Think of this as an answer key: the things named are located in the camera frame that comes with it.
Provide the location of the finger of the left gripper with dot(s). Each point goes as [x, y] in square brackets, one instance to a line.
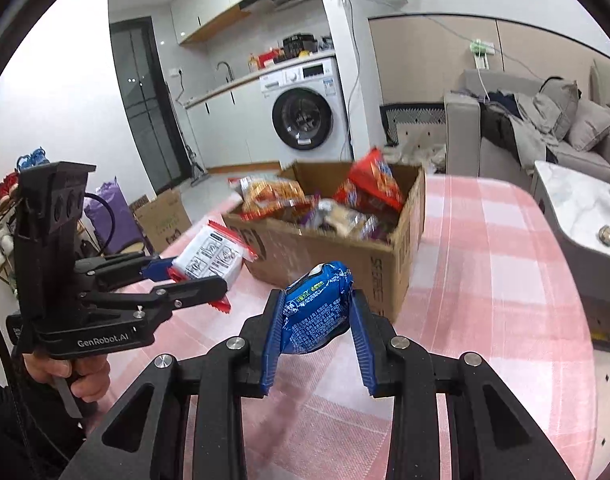
[118, 271]
[173, 296]

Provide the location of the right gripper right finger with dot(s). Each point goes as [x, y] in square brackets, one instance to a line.
[453, 418]

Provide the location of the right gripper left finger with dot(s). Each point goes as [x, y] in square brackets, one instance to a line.
[190, 408]

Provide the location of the white red noodle snack pack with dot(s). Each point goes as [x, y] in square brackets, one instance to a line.
[214, 251]

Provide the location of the blue Oreo snack pack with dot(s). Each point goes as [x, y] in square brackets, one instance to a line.
[316, 308]

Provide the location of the red chips bag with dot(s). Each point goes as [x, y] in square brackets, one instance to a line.
[370, 186]

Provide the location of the person's left hand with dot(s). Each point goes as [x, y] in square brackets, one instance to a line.
[93, 374]

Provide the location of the purple plastic bag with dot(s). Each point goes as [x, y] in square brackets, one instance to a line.
[111, 218]

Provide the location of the small floor cardboard box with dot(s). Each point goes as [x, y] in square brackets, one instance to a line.
[163, 220]

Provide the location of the brown SF cardboard box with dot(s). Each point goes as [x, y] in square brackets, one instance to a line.
[381, 270]

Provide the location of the orange crispy noodle snack bag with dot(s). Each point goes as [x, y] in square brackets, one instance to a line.
[272, 198]

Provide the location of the pink plaid tablecloth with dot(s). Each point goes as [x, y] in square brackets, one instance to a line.
[488, 277]

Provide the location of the black glass door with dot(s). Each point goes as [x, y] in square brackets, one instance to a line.
[147, 103]

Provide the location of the white kitchen cabinet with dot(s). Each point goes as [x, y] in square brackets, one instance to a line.
[233, 128]

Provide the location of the white washing machine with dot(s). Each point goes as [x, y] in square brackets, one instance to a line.
[307, 117]

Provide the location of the white marble coffee table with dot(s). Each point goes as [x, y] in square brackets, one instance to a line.
[576, 206]

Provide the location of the dark clothes on sofa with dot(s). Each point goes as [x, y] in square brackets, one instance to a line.
[522, 125]

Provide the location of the grey sofa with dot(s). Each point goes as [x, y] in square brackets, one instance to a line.
[469, 155]

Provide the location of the black patterned pet fence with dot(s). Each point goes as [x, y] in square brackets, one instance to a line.
[420, 124]

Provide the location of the grey cushion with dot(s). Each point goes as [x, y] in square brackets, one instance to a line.
[591, 125]

